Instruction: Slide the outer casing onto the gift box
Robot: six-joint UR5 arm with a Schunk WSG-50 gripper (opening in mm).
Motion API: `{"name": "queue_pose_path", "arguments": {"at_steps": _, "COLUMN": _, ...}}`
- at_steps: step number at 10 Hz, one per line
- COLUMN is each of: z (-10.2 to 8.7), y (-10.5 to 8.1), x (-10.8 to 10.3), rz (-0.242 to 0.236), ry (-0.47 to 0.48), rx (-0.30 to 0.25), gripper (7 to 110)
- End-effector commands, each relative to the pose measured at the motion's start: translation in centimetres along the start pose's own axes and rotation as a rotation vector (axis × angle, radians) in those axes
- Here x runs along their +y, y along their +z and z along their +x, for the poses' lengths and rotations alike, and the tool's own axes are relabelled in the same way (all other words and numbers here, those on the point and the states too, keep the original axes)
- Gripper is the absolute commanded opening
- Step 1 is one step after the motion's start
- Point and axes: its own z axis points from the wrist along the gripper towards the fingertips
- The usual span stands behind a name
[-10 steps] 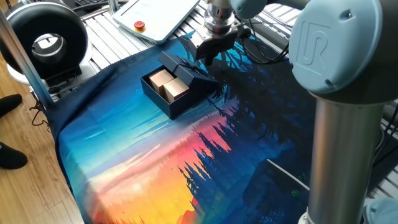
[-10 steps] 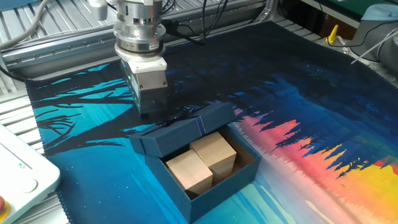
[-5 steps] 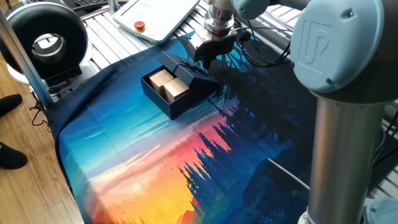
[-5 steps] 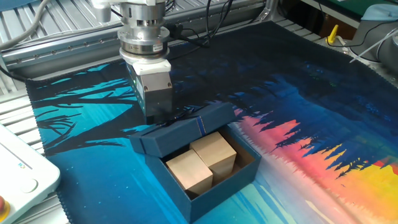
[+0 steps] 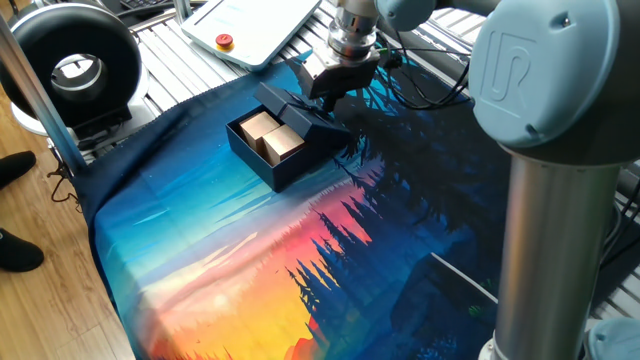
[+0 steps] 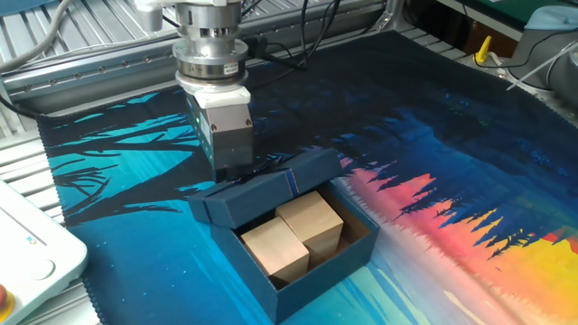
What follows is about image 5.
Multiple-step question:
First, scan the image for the aluminium frame post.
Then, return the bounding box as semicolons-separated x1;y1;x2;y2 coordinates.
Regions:
0;14;87;174

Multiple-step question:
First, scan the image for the navy gift box lid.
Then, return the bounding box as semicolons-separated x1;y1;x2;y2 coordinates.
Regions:
252;82;351;146

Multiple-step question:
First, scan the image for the white gripper adapter plate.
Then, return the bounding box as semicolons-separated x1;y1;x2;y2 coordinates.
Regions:
308;47;382;74

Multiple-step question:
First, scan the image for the wooden block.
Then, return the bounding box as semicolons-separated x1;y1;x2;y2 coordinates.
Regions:
260;124;306;167
238;110;281;154

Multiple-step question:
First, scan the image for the short silver post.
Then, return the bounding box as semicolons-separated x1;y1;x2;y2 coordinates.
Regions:
172;0;194;24

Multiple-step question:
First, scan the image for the white cable tie strip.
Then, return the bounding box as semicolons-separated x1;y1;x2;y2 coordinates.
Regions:
430;252;499;305

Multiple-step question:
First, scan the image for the hanging black wire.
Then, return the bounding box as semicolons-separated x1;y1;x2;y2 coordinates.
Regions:
47;144;84;214

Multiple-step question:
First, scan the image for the grey Schunk gripper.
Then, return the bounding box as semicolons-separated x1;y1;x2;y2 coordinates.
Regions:
302;53;381;112

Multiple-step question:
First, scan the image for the aluminium linear rail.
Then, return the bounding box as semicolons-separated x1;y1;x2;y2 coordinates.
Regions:
374;9;481;89

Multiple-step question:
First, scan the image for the black keyboard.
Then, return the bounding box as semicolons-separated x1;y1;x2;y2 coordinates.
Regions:
119;0;169;10

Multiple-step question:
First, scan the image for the navy gift box base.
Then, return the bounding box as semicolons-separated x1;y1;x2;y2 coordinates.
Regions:
225;104;351;194

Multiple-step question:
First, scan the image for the silver force torque sensor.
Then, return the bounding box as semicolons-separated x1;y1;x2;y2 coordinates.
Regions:
327;4;379;61

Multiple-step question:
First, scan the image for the white teach pendant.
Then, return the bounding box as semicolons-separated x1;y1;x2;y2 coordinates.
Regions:
180;0;324;71

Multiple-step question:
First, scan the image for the sunset forest print tablecloth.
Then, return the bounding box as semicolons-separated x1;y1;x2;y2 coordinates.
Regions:
72;49;511;360

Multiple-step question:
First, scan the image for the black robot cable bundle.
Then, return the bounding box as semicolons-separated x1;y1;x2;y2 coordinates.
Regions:
374;29;474;112

